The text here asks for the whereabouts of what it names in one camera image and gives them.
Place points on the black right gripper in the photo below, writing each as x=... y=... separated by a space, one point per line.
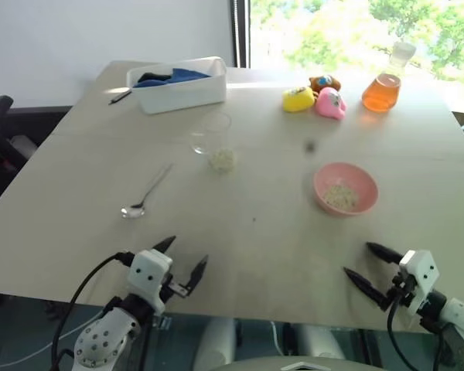
x=402 y=290

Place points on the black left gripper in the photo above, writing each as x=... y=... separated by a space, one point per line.
x=170 y=288

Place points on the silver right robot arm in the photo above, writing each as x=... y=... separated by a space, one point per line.
x=458 y=320

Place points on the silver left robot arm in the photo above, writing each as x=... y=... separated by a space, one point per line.
x=100 y=340

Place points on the metal spoon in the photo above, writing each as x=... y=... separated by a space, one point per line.
x=133 y=210

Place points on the pink bowl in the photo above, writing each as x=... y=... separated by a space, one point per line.
x=365 y=185

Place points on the white rounded robot leg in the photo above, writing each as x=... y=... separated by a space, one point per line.
x=216 y=342
x=319 y=342

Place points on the small clear glass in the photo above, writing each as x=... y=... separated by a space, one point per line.
x=199 y=143

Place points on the tall clear glass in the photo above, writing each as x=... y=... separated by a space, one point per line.
x=220 y=139

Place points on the grey robot torso edge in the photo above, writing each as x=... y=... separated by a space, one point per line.
x=294 y=365

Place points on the white plastic bin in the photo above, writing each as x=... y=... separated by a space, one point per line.
x=185 y=94

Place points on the black pen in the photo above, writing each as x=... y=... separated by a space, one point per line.
x=120 y=96

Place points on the pink plush toy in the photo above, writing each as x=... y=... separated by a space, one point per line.
x=330 y=103

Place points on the glass with orange liquid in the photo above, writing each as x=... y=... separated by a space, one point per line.
x=381 y=96

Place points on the blue cloth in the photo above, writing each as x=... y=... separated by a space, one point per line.
x=178 y=76

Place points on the black cloth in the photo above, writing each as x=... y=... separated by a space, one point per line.
x=151 y=76

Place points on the yellow plush toy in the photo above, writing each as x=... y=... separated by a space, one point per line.
x=298 y=99

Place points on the brown plush toy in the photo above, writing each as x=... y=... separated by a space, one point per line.
x=325 y=82

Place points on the clear plastic bottle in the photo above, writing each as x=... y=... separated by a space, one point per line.
x=402 y=58

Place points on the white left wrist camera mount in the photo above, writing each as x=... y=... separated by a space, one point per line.
x=149 y=270

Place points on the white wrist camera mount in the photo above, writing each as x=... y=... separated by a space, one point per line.
x=421 y=270
x=149 y=270

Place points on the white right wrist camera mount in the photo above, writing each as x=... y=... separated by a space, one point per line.
x=421 y=270

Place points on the black window frame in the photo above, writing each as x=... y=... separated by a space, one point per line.
x=242 y=33

